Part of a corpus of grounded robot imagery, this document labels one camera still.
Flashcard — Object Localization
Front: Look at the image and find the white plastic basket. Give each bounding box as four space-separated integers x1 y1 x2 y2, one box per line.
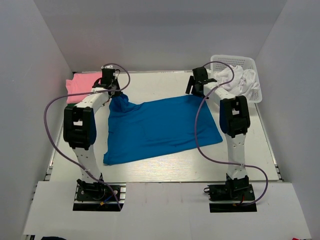
209 54 262 104

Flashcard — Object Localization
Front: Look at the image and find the white t-shirt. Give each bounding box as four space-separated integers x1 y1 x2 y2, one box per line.
213 65 260 100

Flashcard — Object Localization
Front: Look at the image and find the pink folded t-shirt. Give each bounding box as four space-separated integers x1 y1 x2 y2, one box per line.
65 72 102 95

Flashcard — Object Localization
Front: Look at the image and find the blue t-shirt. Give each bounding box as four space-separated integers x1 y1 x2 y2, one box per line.
103 94 223 166

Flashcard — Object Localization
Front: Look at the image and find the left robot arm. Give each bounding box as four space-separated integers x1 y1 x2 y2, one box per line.
63 66 122 200

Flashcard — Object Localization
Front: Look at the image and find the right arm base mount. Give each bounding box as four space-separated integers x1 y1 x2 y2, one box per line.
203 184 257 213

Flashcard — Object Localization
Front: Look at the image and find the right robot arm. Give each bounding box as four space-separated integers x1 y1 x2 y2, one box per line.
185 66 251 181

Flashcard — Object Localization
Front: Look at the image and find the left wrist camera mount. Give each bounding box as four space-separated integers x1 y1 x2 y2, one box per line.
101 64 114 70

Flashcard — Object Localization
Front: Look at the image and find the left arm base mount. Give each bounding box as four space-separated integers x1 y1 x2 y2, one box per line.
72 182 126 212

